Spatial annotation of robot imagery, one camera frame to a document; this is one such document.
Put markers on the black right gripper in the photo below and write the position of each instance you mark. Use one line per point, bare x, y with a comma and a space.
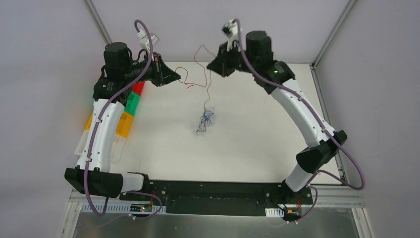
226, 61

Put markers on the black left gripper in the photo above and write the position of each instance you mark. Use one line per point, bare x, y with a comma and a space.
157, 70

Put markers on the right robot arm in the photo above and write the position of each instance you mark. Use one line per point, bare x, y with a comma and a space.
279, 81

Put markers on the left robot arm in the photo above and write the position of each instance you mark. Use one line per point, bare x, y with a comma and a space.
111, 95

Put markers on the red plastic bin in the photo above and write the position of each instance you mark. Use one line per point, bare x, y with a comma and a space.
138, 88

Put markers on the green plastic bin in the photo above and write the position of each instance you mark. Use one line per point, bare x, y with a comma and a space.
132, 103

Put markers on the yellow plastic bin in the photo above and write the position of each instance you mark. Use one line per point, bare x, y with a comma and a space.
124, 125

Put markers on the white plastic bin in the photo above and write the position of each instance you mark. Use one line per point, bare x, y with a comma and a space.
116, 150

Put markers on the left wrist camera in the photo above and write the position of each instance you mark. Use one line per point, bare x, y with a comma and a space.
147, 39

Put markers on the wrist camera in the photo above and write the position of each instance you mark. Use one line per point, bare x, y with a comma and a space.
147, 39
232, 31

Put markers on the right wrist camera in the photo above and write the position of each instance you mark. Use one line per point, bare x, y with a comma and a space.
232, 31

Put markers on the white cable duct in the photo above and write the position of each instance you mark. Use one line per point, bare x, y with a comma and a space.
120, 208

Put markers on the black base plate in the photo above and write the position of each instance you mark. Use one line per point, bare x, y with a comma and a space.
235, 207

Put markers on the aluminium frame rail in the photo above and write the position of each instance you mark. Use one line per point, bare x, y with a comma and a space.
173, 192

